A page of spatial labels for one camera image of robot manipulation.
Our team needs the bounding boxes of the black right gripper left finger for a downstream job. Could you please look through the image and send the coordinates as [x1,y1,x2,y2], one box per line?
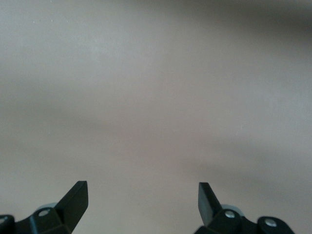
[0,180,88,234]

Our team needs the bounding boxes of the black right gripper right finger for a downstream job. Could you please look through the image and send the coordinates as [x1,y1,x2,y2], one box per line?
[194,182,295,234]

